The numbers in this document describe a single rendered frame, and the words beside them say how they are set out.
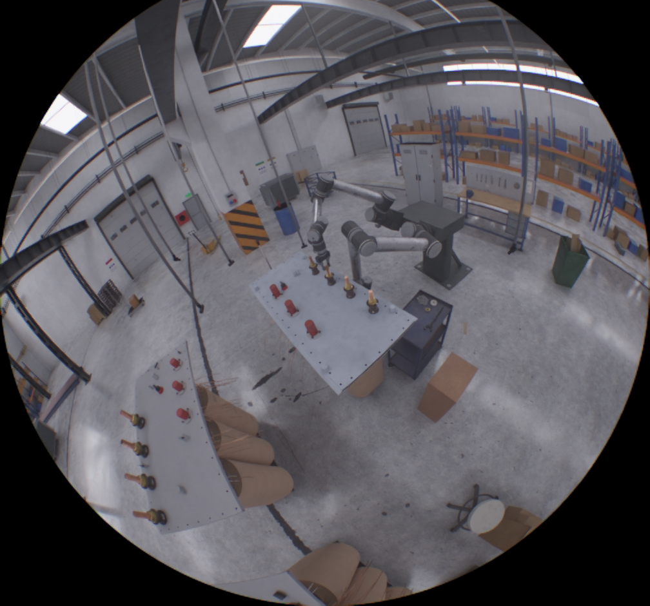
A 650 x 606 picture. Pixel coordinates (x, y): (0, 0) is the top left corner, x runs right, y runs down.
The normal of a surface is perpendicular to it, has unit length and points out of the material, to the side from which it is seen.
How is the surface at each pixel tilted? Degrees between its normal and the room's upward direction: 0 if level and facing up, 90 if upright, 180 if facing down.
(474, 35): 90
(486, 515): 0
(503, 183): 90
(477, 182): 90
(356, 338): 0
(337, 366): 0
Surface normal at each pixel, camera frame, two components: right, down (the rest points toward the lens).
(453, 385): -0.27, -0.74
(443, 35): -0.77, 0.55
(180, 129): 0.58, 0.39
